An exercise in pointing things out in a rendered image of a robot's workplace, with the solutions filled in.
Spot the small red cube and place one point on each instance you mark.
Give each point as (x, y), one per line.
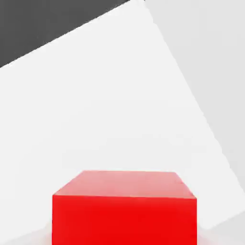
(124, 220)

